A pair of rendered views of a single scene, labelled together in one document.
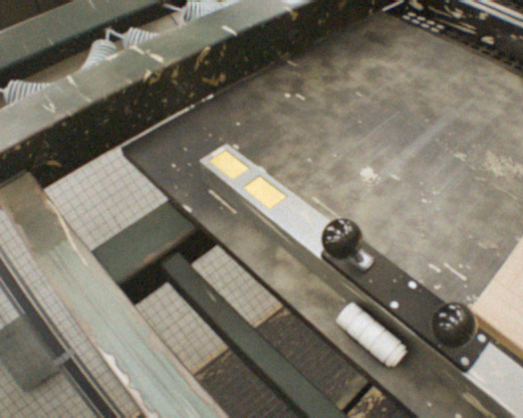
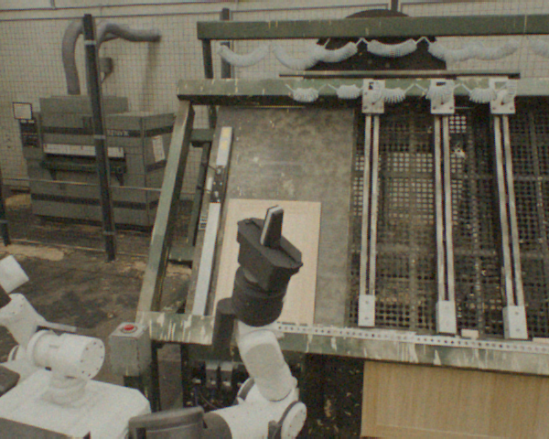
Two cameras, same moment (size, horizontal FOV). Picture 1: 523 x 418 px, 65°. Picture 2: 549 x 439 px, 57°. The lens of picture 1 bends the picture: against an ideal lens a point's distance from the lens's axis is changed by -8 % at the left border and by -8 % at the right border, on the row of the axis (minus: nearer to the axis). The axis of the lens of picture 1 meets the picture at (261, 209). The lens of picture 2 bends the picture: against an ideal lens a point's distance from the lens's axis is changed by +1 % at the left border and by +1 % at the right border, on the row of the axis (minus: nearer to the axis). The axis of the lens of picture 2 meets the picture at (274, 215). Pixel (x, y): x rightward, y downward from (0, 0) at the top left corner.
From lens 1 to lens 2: 2.12 m
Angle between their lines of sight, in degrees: 36
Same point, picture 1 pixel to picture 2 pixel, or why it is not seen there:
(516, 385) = (214, 212)
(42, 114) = (198, 90)
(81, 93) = (210, 89)
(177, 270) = (205, 147)
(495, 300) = (235, 202)
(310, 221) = (223, 158)
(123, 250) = (198, 133)
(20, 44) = (233, 30)
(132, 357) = (172, 155)
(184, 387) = (174, 166)
